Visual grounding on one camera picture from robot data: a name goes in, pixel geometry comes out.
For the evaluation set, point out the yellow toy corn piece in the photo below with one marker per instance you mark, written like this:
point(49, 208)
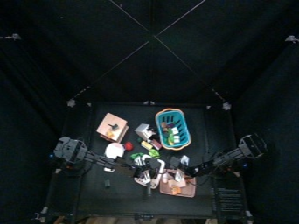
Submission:
point(110, 134)

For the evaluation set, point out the small dark toy piece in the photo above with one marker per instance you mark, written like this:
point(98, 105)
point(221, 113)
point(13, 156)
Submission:
point(107, 183)

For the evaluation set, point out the red toy apple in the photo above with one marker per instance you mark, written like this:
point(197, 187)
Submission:
point(129, 145)

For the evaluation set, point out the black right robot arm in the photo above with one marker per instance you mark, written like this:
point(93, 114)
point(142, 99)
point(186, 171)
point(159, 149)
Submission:
point(253, 145)

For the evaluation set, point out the yellow toy block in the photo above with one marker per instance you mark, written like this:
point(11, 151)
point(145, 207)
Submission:
point(147, 145)

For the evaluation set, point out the white toy utensil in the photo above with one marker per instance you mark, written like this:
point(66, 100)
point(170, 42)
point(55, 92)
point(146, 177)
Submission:
point(185, 159)

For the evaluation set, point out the pink tray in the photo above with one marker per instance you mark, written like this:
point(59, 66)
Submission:
point(187, 189)

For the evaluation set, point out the orange toy food piece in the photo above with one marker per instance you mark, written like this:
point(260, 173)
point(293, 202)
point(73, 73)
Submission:
point(175, 190)

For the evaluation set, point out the green toy vegetable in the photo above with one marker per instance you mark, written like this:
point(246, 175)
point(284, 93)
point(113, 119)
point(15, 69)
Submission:
point(154, 153)

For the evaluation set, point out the teal basket orange rim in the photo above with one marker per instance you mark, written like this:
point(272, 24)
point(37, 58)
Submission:
point(183, 140)

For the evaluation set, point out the white round plate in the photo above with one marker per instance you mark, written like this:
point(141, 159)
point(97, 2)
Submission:
point(114, 150)

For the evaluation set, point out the green toy in basket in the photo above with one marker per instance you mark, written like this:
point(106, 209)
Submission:
point(170, 136)

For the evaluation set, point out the brown red toy block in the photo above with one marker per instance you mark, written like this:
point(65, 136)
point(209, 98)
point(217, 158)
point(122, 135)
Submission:
point(157, 143)

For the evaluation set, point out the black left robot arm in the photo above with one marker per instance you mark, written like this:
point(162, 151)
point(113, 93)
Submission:
point(73, 150)

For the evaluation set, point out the green toy pea pod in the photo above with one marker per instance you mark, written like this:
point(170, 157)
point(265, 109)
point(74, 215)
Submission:
point(137, 155)

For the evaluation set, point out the white box in basket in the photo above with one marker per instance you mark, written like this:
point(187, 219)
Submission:
point(175, 130)

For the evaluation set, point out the small white toy piece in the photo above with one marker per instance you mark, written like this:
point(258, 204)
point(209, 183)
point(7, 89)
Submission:
point(109, 169)

